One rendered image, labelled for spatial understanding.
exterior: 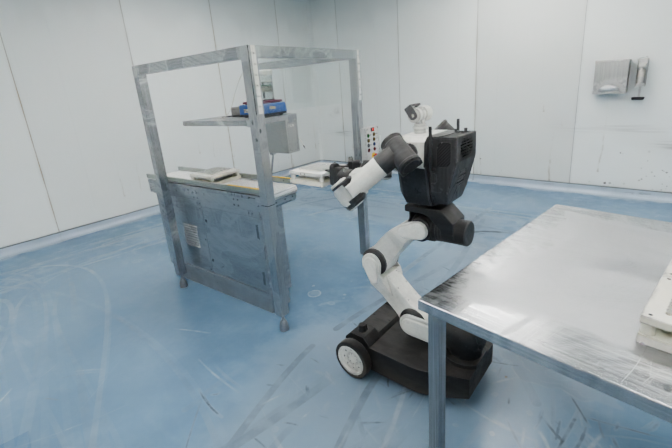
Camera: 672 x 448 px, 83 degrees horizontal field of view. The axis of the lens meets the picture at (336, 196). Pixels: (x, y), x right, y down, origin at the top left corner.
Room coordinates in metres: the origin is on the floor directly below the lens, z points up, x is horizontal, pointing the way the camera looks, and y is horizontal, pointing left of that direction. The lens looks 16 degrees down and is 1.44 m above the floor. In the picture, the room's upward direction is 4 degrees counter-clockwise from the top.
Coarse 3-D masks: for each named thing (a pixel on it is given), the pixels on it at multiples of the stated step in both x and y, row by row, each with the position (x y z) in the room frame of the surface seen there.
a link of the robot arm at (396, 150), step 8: (400, 136) 1.49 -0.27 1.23; (392, 144) 1.46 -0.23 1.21; (400, 144) 1.45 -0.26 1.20; (384, 152) 1.46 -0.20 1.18; (392, 152) 1.45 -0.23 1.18; (400, 152) 1.43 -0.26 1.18; (408, 152) 1.42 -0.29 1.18; (376, 160) 1.46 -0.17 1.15; (384, 160) 1.45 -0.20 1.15; (392, 160) 1.44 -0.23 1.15; (400, 160) 1.41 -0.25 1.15; (384, 168) 1.45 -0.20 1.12; (392, 168) 1.46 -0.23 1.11
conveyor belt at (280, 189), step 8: (176, 176) 2.90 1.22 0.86; (184, 176) 2.87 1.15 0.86; (232, 184) 2.48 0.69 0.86; (240, 184) 2.46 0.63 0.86; (248, 184) 2.44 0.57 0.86; (256, 184) 2.43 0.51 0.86; (280, 184) 2.37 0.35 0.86; (288, 184) 2.36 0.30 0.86; (240, 192) 2.27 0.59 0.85; (280, 192) 2.22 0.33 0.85; (288, 192) 2.26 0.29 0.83
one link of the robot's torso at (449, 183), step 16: (416, 128) 1.64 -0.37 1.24; (464, 128) 1.60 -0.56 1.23; (416, 144) 1.53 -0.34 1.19; (432, 144) 1.52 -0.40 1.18; (448, 144) 1.47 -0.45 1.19; (464, 144) 1.63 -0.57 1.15; (432, 160) 1.52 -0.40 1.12; (448, 160) 1.47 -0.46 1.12; (464, 160) 1.51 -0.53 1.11; (400, 176) 1.60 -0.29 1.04; (416, 176) 1.54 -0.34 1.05; (432, 176) 1.52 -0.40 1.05; (448, 176) 1.47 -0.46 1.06; (464, 176) 1.57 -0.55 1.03; (416, 192) 1.56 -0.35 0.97; (432, 192) 1.52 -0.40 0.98; (448, 192) 1.47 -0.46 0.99
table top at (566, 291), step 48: (528, 240) 1.32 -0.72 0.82; (576, 240) 1.29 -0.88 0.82; (624, 240) 1.26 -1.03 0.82; (480, 288) 1.01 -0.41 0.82; (528, 288) 0.99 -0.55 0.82; (576, 288) 0.97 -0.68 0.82; (624, 288) 0.95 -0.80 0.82; (480, 336) 0.83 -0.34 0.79; (528, 336) 0.78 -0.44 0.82; (576, 336) 0.77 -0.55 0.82; (624, 336) 0.76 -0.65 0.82; (624, 384) 0.62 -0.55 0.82
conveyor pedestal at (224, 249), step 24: (192, 216) 2.69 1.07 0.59; (216, 216) 2.51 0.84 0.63; (240, 216) 2.35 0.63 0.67; (168, 240) 2.93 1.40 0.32; (192, 240) 2.72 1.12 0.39; (216, 240) 2.54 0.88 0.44; (240, 240) 2.38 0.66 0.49; (264, 240) 2.23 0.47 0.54; (192, 264) 2.77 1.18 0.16; (216, 264) 2.57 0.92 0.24; (240, 264) 2.40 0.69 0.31; (264, 264) 2.24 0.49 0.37; (288, 264) 2.38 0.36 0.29; (216, 288) 2.62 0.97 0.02; (240, 288) 2.44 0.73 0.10; (264, 288) 2.27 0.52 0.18
